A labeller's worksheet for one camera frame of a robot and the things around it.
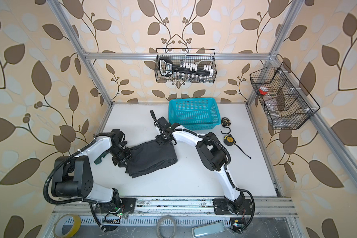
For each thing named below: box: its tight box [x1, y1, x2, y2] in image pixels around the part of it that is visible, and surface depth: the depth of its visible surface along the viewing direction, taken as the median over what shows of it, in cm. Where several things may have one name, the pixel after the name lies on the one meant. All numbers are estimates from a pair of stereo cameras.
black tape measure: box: [221, 117, 232, 127], surface depth 107 cm
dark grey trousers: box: [124, 139, 178, 179], surface depth 88 cm
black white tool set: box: [158, 56, 214, 77], surface depth 85 cm
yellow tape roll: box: [53, 213, 82, 238], surface depth 69 cm
